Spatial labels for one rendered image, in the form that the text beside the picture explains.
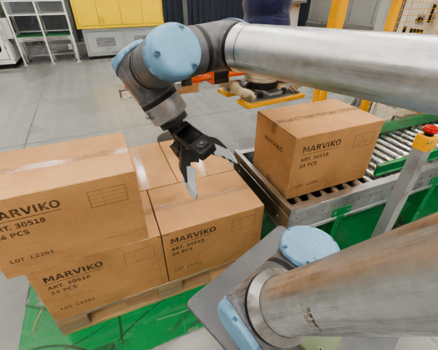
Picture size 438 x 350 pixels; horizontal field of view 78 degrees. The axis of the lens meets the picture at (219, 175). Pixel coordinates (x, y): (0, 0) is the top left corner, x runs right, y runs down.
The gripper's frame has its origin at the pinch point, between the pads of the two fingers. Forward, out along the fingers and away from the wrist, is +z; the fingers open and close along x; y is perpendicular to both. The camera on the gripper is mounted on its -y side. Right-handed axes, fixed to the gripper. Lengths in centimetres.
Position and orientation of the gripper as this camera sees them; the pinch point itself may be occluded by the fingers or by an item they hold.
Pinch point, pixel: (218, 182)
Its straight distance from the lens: 70.8
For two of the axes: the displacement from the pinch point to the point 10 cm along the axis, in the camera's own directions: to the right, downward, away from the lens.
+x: -7.2, 6.3, -2.7
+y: -4.7, -1.6, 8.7
